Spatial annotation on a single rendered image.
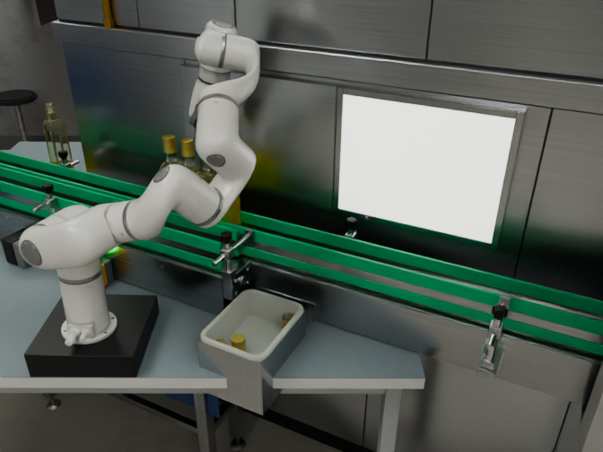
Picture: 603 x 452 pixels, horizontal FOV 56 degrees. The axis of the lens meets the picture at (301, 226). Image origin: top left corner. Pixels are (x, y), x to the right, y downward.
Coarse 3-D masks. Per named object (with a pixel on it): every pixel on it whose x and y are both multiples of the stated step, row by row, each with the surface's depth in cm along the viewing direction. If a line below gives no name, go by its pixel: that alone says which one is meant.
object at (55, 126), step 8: (48, 104) 184; (48, 112) 183; (48, 120) 184; (56, 120) 184; (48, 128) 183; (56, 128) 184; (64, 128) 186; (48, 136) 185; (56, 136) 185; (64, 136) 187; (48, 144) 188; (56, 144) 186; (64, 144) 188; (48, 152) 190; (56, 152) 187; (56, 160) 188; (72, 160) 192; (72, 168) 193
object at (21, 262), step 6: (12, 234) 170; (18, 234) 170; (6, 240) 167; (12, 240) 167; (18, 240) 167; (6, 246) 167; (12, 246) 166; (18, 246) 165; (6, 252) 169; (12, 252) 168; (18, 252) 166; (6, 258) 170; (12, 258) 169; (18, 258) 167; (18, 264) 169; (24, 264) 168
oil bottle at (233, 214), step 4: (236, 200) 151; (232, 204) 150; (236, 204) 151; (232, 208) 150; (236, 208) 152; (228, 212) 149; (232, 212) 150; (236, 212) 152; (224, 216) 151; (228, 216) 150; (232, 216) 151; (236, 216) 153; (224, 220) 151; (228, 220) 151; (232, 220) 151; (236, 220) 153; (240, 220) 156; (240, 224) 156
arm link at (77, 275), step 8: (64, 208) 123; (72, 208) 122; (80, 208) 123; (88, 208) 124; (48, 216) 120; (56, 216) 118; (64, 216) 119; (72, 216) 120; (48, 224) 115; (96, 264) 126; (64, 272) 124; (72, 272) 123; (80, 272) 124; (88, 272) 125; (96, 272) 126; (64, 280) 124; (72, 280) 124; (80, 280) 124; (88, 280) 125
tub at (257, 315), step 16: (240, 304) 143; (256, 304) 146; (272, 304) 143; (288, 304) 141; (224, 320) 137; (240, 320) 144; (256, 320) 145; (272, 320) 145; (208, 336) 132; (224, 336) 138; (256, 336) 140; (272, 336) 140; (240, 352) 124; (256, 352) 135
